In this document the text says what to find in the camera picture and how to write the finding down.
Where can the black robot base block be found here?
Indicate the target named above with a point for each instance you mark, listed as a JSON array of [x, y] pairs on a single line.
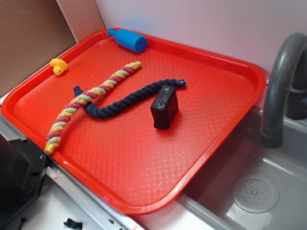
[[23, 166]]

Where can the black rectangular block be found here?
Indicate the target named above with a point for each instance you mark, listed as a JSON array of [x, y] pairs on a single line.
[[165, 107]]

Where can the red plastic tray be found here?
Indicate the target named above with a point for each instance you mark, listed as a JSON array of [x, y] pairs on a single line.
[[124, 160]]

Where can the blue plastic toy bottle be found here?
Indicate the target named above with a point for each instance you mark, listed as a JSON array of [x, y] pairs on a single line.
[[128, 39]]

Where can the yellow rubber duck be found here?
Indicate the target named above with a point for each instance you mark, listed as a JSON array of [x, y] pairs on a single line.
[[59, 66]]

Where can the grey plastic sink basin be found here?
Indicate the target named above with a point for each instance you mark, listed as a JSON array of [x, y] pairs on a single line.
[[244, 185]]

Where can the grey toy faucet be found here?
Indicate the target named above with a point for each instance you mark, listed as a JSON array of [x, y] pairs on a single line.
[[286, 94]]

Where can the small black plastic clip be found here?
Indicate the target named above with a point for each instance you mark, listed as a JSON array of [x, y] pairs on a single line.
[[73, 224]]

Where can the brown cardboard panel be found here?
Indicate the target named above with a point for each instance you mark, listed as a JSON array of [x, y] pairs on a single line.
[[32, 32]]

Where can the silver metal frame rail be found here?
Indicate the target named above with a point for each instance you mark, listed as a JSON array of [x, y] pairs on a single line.
[[63, 198]]

